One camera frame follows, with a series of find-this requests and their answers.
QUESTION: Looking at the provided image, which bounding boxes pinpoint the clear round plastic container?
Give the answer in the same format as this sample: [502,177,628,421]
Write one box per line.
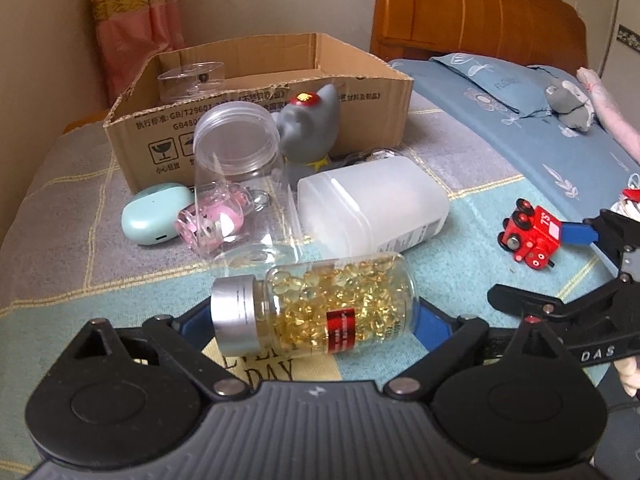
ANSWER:
[158,61,226,102]

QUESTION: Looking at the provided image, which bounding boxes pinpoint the person's right hand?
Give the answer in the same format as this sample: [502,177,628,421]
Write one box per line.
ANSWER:
[617,355,640,400]

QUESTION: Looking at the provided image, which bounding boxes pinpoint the wooden headboard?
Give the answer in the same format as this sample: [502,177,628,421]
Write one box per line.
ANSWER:
[370,0,586,68]

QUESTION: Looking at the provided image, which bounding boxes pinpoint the blue floral pillow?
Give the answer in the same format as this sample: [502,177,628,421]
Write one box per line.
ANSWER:
[430,52,596,121]

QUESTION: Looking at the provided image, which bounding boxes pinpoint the brown cardboard box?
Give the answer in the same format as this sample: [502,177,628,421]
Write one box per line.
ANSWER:
[103,33,415,195]

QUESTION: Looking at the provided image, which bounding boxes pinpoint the grey and teal checked blanket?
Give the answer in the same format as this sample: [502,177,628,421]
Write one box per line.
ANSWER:
[0,92,640,396]

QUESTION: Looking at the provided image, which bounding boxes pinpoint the red and white small item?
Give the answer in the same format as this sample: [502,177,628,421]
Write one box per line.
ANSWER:
[612,175,640,221]

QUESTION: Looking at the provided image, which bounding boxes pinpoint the clear plastic jar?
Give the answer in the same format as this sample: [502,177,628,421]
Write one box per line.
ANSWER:
[192,101,306,273]

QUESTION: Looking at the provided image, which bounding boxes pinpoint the grey toy figure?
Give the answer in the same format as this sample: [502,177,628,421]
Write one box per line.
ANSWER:
[276,85,342,178]

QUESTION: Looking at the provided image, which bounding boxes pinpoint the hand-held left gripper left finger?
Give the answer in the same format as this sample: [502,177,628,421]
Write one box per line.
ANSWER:
[62,296,251,401]

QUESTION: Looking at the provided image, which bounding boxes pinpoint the white translucent plastic jar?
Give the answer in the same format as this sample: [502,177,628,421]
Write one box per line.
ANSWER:
[297,156,450,261]

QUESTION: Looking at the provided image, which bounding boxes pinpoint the mint green earbuds case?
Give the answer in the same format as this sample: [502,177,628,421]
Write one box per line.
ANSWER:
[121,182,197,246]

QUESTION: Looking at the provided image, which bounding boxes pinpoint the pink patterned cloth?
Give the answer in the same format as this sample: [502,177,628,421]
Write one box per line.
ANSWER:
[575,67,640,161]

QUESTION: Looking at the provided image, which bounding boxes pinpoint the pink curtain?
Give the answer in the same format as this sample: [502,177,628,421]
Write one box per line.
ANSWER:
[89,0,185,111]

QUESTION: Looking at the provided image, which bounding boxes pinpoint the capsule bottle with silver cap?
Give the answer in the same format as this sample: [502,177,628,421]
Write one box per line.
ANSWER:
[210,251,417,357]

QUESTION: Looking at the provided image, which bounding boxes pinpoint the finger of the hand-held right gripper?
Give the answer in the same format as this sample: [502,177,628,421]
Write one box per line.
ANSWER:
[486,280,640,348]
[560,208,640,276]

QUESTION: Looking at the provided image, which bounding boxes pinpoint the red toy train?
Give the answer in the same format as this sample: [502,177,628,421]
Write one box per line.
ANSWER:
[497,198,561,268]

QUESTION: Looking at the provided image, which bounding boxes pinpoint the pink clear keychain toy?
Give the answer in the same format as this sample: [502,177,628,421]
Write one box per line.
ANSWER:
[176,182,271,256]

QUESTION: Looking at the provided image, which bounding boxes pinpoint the blue floral bedsheet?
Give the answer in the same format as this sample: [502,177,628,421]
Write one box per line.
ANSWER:
[387,55,640,221]

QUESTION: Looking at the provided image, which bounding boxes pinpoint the grey plush toy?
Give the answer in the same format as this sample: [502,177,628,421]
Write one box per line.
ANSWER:
[545,80,596,133]

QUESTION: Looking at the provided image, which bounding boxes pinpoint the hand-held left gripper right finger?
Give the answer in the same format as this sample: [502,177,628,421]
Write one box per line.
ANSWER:
[382,299,576,401]

